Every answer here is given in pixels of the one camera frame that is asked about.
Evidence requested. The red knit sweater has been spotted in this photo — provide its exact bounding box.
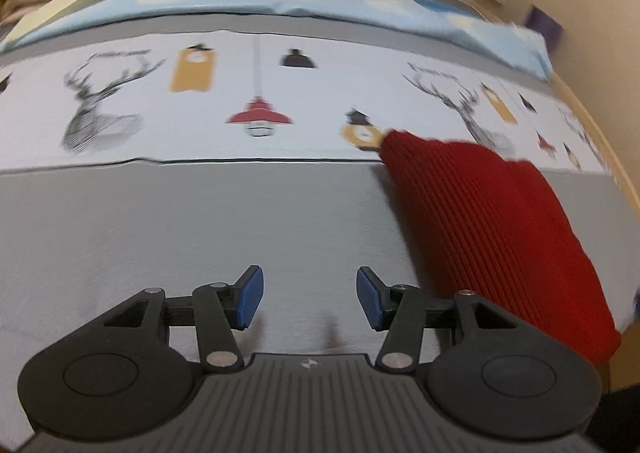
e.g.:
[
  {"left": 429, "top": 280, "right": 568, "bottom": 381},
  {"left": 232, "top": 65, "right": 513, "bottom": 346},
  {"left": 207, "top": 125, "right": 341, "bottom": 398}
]
[{"left": 379, "top": 129, "right": 622, "bottom": 367}]

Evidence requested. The wooden bed frame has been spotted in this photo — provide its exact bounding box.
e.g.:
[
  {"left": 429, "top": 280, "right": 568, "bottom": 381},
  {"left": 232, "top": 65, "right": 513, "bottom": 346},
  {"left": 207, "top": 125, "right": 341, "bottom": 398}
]
[{"left": 469, "top": 0, "right": 640, "bottom": 246}]

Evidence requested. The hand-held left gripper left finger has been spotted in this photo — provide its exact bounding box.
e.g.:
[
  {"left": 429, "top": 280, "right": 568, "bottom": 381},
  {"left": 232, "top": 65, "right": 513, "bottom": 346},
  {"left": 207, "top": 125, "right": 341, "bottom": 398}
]
[{"left": 101, "top": 264, "right": 265, "bottom": 372}]

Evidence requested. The grey printed bed cover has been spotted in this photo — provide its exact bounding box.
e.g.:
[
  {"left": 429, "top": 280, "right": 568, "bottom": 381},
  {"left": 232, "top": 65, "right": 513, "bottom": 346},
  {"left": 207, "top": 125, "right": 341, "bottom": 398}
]
[{"left": 0, "top": 0, "right": 640, "bottom": 453}]

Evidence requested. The light blue blanket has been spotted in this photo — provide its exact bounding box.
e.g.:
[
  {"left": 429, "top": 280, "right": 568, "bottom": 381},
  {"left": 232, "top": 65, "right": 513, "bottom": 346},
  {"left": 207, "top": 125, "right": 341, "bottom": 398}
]
[{"left": 22, "top": 0, "right": 554, "bottom": 82}]

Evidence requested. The purple box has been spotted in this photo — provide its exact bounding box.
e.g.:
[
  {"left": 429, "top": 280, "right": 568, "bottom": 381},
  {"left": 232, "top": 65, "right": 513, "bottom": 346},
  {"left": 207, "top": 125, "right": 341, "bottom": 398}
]
[{"left": 526, "top": 4, "right": 564, "bottom": 42}]

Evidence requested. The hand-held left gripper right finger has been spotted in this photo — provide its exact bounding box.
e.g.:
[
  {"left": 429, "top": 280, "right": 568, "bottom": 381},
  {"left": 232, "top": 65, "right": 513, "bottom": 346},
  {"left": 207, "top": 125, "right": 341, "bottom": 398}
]
[{"left": 356, "top": 266, "right": 522, "bottom": 372}]

